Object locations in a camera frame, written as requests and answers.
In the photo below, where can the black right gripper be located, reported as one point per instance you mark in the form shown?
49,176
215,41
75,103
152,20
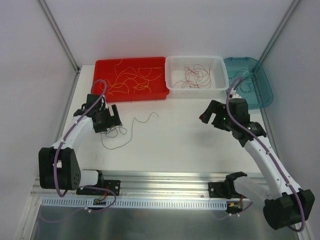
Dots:
216,116

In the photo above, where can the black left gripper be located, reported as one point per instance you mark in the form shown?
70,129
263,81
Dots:
107,120

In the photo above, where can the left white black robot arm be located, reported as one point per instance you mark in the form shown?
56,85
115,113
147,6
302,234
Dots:
58,164

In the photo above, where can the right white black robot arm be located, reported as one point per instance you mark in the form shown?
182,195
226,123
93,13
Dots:
284,203

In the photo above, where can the teal transparent plastic tray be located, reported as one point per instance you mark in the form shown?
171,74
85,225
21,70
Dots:
255,87

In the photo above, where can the red plastic tray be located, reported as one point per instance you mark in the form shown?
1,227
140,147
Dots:
132,79

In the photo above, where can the white perforated plastic basket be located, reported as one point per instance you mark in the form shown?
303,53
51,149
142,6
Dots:
195,77

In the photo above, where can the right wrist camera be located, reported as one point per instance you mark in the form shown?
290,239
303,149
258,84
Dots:
234,96

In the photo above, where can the aluminium extrusion rail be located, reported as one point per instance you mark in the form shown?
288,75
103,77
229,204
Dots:
163,185

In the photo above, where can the white slotted cable duct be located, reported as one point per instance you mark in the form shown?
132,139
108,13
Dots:
217,205

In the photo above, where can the right aluminium frame post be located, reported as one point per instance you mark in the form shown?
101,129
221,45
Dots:
279,29

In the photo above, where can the aluminium frame post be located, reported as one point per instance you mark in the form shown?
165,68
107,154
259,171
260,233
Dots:
58,34
279,29

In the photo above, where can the left aluminium frame post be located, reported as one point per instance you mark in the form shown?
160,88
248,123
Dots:
58,34

